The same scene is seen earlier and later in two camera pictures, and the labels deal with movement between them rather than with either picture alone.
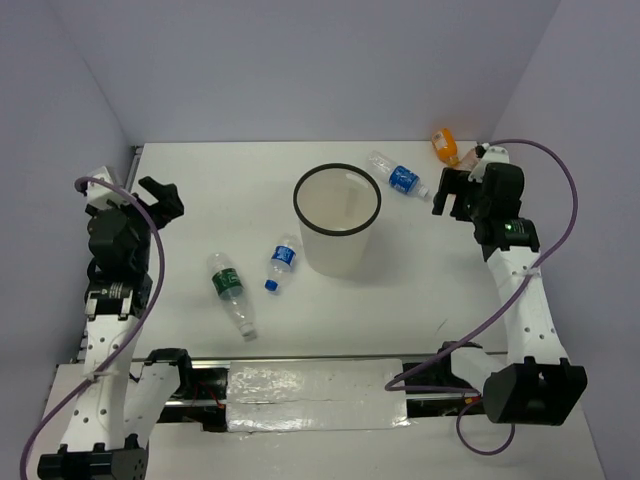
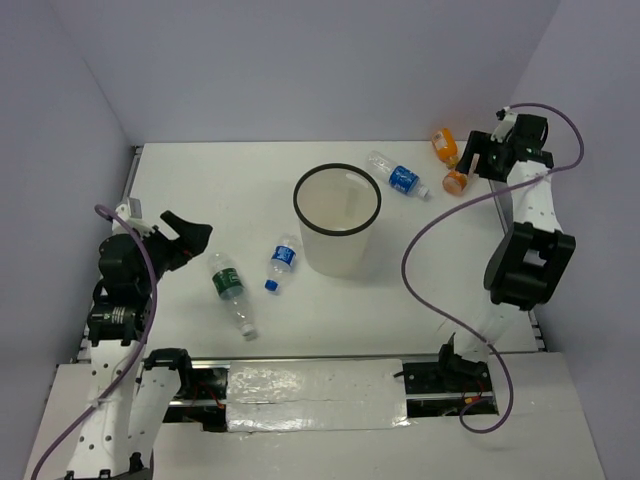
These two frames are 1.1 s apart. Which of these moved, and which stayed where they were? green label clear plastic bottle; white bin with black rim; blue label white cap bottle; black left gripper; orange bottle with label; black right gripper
Moved: black right gripper; black left gripper
Stayed: white bin with black rim; blue label white cap bottle; orange bottle with label; green label clear plastic bottle
